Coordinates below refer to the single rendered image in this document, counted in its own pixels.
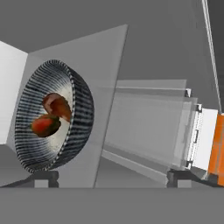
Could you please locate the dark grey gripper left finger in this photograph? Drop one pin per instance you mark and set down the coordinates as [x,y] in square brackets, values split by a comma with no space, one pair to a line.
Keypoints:
[46,177]

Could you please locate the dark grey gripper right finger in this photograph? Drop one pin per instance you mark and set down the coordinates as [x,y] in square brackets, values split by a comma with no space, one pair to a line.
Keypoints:
[175,177]

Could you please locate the black white striped bowl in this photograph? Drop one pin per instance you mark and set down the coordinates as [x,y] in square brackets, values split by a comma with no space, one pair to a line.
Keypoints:
[32,122]

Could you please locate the clear fridge drawer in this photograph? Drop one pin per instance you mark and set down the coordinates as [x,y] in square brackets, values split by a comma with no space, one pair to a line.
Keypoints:
[145,122]

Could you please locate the brown chicken drumstick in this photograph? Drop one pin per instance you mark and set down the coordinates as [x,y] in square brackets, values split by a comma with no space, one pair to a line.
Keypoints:
[59,106]

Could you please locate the grey glass fridge shelf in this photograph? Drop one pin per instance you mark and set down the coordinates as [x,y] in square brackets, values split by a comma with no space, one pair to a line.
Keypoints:
[102,58]

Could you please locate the orange carton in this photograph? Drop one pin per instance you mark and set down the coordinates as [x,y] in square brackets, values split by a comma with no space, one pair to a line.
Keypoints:
[217,148]

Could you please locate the white box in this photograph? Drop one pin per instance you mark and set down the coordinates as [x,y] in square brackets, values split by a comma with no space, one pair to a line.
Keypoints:
[208,137]

